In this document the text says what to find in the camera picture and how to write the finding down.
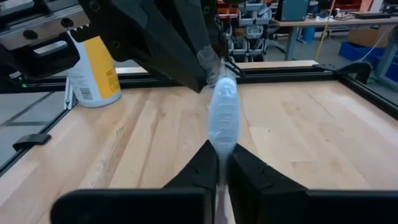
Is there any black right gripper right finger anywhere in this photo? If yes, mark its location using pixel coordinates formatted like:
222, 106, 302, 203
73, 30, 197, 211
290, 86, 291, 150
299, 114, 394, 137
228, 142, 398, 224

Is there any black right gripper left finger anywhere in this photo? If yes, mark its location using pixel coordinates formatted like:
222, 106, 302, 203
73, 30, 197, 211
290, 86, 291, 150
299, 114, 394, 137
50, 139, 219, 224

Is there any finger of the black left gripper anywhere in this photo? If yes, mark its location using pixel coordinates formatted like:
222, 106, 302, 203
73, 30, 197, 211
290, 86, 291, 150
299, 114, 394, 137
68, 0, 208, 93
152, 0, 226, 60

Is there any purple white toothbrush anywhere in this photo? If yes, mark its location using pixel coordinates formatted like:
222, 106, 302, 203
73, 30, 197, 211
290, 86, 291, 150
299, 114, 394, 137
196, 45, 242, 224

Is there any grey storage bin rack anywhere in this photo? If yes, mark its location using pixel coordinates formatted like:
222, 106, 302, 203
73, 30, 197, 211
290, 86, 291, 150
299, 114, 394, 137
217, 0, 274, 63

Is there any white canister with yellow label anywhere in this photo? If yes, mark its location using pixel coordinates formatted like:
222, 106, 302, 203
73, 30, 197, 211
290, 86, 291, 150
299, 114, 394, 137
66, 30, 123, 109

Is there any teal box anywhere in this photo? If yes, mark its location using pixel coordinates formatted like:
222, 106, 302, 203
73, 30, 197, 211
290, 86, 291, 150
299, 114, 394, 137
280, 0, 309, 22

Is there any black table clamp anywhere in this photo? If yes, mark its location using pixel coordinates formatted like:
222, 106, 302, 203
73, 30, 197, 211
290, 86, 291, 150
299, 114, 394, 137
12, 133, 52, 152

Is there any blue barrel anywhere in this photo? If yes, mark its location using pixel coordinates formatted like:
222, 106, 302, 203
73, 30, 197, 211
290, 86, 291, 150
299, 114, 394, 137
300, 26, 317, 44

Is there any wooden desk with grey legs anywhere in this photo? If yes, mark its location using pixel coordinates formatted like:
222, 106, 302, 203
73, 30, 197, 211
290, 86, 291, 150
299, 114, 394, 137
270, 17, 398, 62

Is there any blue plastic bin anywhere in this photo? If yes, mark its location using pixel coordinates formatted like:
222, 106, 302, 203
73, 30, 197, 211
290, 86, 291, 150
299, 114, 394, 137
338, 41, 398, 82

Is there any brown cardboard box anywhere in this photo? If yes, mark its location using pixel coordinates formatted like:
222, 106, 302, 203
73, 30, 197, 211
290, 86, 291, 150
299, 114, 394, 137
347, 24, 398, 48

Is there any black metal table frame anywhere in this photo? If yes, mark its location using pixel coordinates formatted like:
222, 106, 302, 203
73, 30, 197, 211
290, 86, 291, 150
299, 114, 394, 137
0, 60, 398, 175

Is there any yellow orange cable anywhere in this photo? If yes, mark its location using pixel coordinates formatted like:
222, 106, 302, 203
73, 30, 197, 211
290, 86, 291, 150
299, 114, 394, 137
314, 0, 337, 62

